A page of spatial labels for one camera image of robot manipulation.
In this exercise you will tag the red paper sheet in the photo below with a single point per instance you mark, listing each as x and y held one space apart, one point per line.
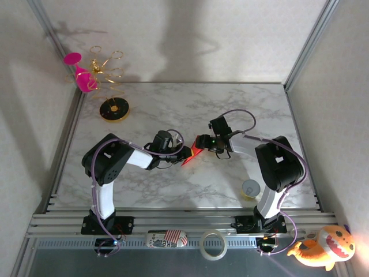
193 154

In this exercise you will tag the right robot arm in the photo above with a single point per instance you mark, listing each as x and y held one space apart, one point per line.
279 167

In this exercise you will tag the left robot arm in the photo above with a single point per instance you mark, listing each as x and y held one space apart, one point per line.
106 161

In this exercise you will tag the yellow tin can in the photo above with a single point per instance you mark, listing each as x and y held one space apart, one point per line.
250 189

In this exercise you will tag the red white striped pouch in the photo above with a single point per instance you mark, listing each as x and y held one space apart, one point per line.
167 239

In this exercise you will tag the clear tape roll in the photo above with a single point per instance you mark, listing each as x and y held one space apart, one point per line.
203 248

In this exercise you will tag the small circuit board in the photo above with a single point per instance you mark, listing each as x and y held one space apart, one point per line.
266 242
108 243

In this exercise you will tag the pink plastic wine glass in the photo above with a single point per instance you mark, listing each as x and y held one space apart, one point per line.
82 79

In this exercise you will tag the orange plush toy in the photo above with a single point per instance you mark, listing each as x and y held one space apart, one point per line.
325 248

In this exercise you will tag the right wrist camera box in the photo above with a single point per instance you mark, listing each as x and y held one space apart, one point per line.
220 125

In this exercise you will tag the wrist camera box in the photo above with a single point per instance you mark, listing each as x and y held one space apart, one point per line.
220 125
161 140

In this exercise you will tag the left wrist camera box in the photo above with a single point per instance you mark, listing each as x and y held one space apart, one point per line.
161 140

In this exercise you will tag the aluminium rail frame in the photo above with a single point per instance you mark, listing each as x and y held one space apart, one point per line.
184 223

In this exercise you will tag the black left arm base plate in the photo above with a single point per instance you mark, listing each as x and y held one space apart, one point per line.
124 225

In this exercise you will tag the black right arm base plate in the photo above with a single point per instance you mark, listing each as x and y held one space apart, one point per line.
243 224

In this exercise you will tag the aluminium table side rail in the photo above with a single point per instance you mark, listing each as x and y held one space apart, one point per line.
64 150
302 124

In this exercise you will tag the aluminium frame corner post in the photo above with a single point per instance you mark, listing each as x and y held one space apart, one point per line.
311 40
54 40

